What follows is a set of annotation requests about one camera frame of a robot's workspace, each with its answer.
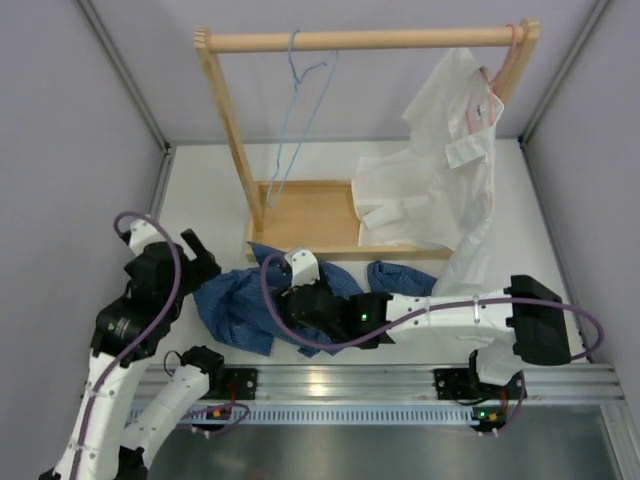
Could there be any blue checked shirt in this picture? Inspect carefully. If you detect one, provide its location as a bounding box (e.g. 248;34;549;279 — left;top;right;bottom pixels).
193;242;437;358

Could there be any light blue wire hanger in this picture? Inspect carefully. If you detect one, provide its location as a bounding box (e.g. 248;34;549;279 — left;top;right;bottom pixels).
266;30;339;209

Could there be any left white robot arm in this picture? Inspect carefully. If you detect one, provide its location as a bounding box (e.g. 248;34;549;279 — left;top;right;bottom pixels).
41;221;226;479

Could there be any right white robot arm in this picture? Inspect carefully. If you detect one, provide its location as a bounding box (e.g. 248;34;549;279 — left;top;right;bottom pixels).
271;275;571;405

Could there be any white shirt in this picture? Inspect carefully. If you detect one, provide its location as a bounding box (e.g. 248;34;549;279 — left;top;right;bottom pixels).
351;48;504;296

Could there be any wooden clothes rack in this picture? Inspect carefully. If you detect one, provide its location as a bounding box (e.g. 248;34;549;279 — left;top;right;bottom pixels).
193;18;541;261

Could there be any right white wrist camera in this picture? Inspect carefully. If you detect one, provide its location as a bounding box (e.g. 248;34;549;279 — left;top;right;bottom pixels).
284;247;320;287

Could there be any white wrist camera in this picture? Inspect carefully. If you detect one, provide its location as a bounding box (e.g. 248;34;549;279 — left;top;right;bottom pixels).
284;247;320;287
121;220;164;256

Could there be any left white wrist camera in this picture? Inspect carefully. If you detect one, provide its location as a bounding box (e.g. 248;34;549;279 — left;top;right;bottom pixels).
121;220;164;256

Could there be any perforated cable duct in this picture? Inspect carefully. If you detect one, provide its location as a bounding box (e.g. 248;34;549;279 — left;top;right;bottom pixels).
129;403;501;426

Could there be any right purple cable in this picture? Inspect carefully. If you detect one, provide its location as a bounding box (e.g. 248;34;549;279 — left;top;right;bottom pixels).
261;252;605;361

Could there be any aluminium mounting rail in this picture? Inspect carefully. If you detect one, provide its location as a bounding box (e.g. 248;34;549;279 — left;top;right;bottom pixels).
231;364;625;404

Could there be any pink wire hanger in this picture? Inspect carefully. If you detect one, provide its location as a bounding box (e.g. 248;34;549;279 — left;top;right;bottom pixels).
478;23;519;127

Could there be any left aluminium frame post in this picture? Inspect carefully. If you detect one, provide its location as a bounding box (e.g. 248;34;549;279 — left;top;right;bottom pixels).
73;0;170;152

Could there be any aluminium frame post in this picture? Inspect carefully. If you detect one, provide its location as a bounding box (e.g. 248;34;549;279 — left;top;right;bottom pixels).
73;0;170;152
518;0;614;147

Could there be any right aluminium frame post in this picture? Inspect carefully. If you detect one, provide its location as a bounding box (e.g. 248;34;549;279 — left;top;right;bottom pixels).
518;0;614;147

